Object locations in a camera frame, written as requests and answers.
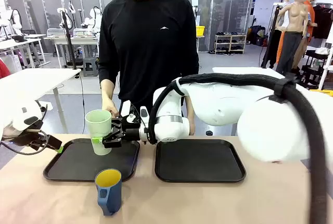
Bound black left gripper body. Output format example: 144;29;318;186
10;127;50;151

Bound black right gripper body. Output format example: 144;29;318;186
114;121;143;144

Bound black plastic serving tray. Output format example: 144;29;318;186
155;139;247;183
43;138;140;182

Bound wooden shoe rack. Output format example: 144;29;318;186
214;32;247;55

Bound mannequin in orange clothes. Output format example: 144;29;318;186
275;0;318;62

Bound black utility cart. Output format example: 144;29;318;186
291;48;329;90

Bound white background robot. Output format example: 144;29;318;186
0;5;24;39
81;5;103;31

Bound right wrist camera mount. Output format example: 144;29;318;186
120;100;149;131

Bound black hanging floor cable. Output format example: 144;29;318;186
78;72;85;134

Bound person's left forearm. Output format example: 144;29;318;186
185;95;196;125

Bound black tripod stand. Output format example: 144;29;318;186
59;10;81;79

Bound grey step stool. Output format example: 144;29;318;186
82;57;99;77

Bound rack of black clothes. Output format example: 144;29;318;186
311;3;333;40

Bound person in black clothes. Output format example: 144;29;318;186
98;0;200;120

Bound blue mug yellow inside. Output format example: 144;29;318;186
94;168;122;216

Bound person's right hand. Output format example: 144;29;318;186
101;97;120;118

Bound white lab desk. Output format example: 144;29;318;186
0;34;50;69
44;27;100;69

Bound beige mannequin grey trousers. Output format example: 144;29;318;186
275;0;312;75

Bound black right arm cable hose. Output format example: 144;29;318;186
148;72;333;224

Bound person in red clothing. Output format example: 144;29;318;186
0;58;11;79

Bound pale green plastic cup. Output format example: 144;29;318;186
85;109;113;156

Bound person's right forearm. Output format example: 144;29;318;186
100;79;117;103

